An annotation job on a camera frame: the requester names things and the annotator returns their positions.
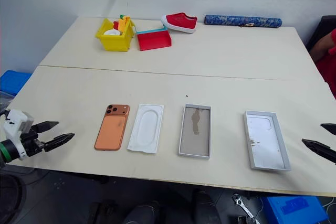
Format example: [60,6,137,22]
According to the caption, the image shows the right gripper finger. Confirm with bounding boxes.
[320,122,336,136]
[301,138,336,165]

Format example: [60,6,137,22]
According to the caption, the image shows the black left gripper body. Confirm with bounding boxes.
[20,126,47,158]

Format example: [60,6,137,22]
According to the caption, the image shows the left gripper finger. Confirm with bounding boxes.
[31,121,60,134]
[43,133,76,153]

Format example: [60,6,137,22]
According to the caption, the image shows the white phone box part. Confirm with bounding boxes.
[243,110,291,172]

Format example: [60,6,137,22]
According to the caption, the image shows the blue plastic box with lid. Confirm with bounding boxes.
[261,195,329,224]

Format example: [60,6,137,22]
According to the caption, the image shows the grey box with brown inside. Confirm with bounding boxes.
[178,103,212,161]

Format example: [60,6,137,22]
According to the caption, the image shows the orange smartphone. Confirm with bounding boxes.
[94,104,131,152]

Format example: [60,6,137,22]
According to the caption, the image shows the blue plastic crate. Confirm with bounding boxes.
[0,69,33,97]

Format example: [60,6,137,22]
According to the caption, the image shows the black round object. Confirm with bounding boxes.
[0,173,27,224]

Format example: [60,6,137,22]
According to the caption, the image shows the person in red clothes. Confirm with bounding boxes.
[309,27,336,92]

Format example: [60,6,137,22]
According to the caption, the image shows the white moulded paper tray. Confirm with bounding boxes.
[127,103,165,154]

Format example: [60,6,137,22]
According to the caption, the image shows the silver adjustable wrench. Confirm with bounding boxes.
[232,193,255,219]

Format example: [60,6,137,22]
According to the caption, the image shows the black chair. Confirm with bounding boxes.
[305,15,336,51]

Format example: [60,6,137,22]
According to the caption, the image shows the dark rounded shape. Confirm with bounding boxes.
[122,200,161,224]

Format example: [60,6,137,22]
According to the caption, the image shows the yellow plastic bin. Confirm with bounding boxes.
[94,16,136,52]

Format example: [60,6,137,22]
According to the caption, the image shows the white round item in bin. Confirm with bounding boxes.
[103,28,122,37]

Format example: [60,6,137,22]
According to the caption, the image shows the orange and yellow toy pieces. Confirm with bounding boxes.
[113,14,131,36]

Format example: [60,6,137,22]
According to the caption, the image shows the blue patterned roll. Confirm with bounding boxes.
[204,14,283,29]

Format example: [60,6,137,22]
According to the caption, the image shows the red canvas shoe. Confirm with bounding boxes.
[160,12,198,34]

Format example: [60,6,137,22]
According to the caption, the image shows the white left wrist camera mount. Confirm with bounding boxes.
[3,109,35,161]

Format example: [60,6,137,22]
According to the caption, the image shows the red dustpan with teal handle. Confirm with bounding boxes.
[135,24,173,51]

